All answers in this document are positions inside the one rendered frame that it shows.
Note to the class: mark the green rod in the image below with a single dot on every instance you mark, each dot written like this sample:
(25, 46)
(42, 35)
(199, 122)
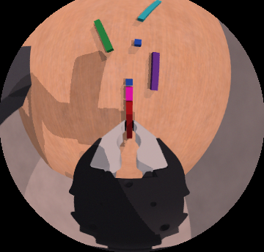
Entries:
(103, 36)

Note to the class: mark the turquoise rod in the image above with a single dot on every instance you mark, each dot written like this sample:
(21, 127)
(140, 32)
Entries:
(144, 15)

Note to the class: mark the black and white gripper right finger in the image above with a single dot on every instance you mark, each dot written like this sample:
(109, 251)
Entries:
(155, 156)

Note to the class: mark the small magenta block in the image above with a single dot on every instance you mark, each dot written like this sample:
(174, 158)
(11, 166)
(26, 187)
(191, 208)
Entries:
(129, 93)

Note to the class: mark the red rod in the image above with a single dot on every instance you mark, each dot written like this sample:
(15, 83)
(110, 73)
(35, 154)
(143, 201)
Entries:
(129, 117)

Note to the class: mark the purple rod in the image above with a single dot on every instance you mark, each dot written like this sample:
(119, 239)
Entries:
(155, 62)

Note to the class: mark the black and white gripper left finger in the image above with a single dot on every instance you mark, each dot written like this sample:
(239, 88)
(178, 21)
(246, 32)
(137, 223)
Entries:
(103, 155)

